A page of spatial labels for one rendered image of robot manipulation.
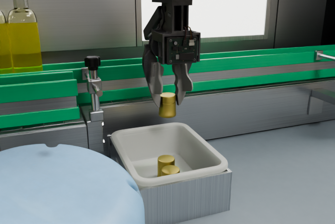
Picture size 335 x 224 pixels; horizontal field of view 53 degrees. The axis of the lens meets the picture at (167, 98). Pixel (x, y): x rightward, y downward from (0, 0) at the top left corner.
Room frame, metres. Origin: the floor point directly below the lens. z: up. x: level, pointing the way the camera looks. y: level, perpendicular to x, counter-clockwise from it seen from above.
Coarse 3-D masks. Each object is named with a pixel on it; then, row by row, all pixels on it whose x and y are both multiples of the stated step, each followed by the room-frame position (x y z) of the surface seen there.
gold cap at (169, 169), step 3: (168, 165) 0.57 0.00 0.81; (171, 165) 0.57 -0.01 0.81; (162, 168) 0.56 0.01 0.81; (165, 168) 0.56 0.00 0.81; (168, 168) 0.56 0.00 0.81; (171, 168) 0.56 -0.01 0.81; (174, 168) 0.56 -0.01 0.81; (177, 168) 0.56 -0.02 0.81; (162, 171) 0.55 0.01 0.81; (165, 171) 0.55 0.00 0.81; (168, 171) 0.55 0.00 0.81; (171, 171) 0.55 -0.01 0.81; (174, 171) 0.55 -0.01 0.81; (177, 171) 0.55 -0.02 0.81; (162, 174) 0.55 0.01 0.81; (165, 174) 0.54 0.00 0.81; (168, 174) 0.54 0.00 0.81
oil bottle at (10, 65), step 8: (0, 16) 0.69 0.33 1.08; (0, 24) 0.68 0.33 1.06; (0, 32) 0.68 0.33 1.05; (8, 32) 0.71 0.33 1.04; (0, 40) 0.68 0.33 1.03; (8, 40) 0.69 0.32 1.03; (0, 48) 0.68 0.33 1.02; (8, 48) 0.69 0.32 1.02; (0, 56) 0.68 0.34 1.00; (8, 56) 0.68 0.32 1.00; (0, 64) 0.68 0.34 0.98; (8, 64) 0.68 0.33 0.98; (0, 72) 0.68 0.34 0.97; (8, 72) 0.68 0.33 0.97
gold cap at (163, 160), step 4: (160, 156) 0.60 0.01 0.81; (164, 156) 0.60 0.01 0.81; (168, 156) 0.60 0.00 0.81; (172, 156) 0.60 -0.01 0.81; (160, 160) 0.59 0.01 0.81; (164, 160) 0.59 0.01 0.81; (168, 160) 0.59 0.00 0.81; (172, 160) 0.59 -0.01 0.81; (160, 164) 0.58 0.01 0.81; (164, 164) 0.58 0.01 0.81; (168, 164) 0.58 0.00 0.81; (172, 164) 0.59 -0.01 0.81; (160, 168) 0.58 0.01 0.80; (160, 172) 0.58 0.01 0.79; (160, 176) 0.58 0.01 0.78
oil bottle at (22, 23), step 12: (12, 12) 0.70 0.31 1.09; (24, 12) 0.71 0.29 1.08; (12, 24) 0.69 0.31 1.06; (24, 24) 0.70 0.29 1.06; (36, 24) 0.71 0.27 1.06; (12, 36) 0.69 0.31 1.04; (24, 36) 0.70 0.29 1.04; (36, 36) 0.71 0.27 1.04; (12, 48) 0.69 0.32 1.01; (24, 48) 0.70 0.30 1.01; (36, 48) 0.71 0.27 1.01; (24, 60) 0.70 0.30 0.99; (36, 60) 0.71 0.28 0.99
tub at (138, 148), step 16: (144, 128) 0.69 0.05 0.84; (160, 128) 0.70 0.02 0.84; (176, 128) 0.71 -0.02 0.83; (128, 144) 0.67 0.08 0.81; (144, 144) 0.68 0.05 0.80; (160, 144) 0.69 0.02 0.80; (176, 144) 0.70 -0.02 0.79; (192, 144) 0.65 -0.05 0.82; (208, 144) 0.60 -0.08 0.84; (128, 160) 0.54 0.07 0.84; (144, 160) 0.67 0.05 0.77; (176, 160) 0.67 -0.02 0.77; (192, 160) 0.64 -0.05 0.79; (208, 160) 0.58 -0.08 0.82; (224, 160) 0.54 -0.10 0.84; (144, 176) 0.60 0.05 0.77; (176, 176) 0.48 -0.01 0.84; (192, 176) 0.49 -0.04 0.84
